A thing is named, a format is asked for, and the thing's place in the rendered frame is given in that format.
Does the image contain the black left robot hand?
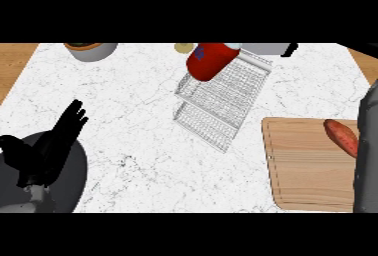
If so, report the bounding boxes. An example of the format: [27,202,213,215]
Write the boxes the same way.
[0,99,91,189]

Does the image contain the pale wooden cutting board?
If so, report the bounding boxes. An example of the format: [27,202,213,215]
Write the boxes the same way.
[260,116,362,213]

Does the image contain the grey plant pot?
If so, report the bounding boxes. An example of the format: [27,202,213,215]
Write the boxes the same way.
[63,43,120,63]

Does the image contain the pale yellow round thing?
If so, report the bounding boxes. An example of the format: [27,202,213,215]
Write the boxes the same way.
[173,43,197,55]

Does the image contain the grey appliance with black part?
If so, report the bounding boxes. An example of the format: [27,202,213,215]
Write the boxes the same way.
[240,43,300,58]

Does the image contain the orange-red oblong vegetable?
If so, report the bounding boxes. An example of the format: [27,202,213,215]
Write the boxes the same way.
[322,118,361,160]

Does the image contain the white wire tiered basket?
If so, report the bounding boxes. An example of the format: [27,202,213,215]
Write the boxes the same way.
[172,49,275,154]

